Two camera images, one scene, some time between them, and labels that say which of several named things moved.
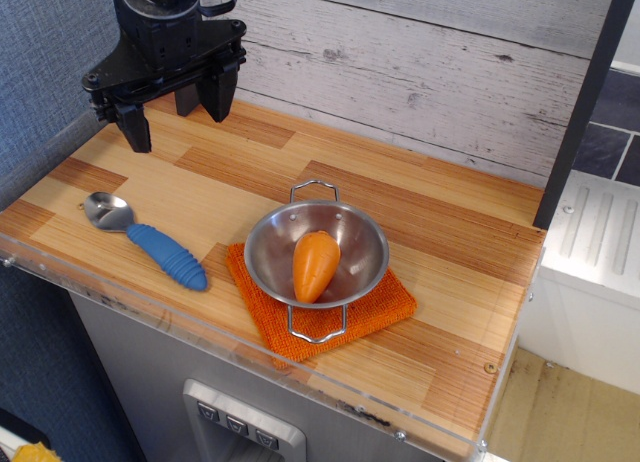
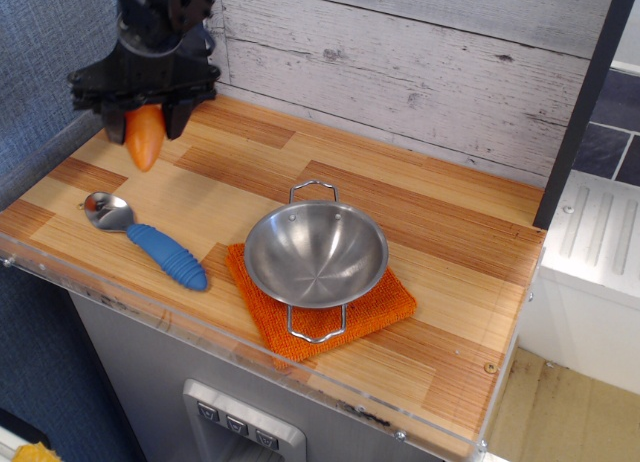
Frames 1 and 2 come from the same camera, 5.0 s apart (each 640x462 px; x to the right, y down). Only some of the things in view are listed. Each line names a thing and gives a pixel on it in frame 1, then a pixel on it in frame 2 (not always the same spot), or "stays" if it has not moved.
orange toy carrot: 316,259 -> 145,131
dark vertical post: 585,104 stays
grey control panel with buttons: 222,428 stays
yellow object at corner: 35,452 stays
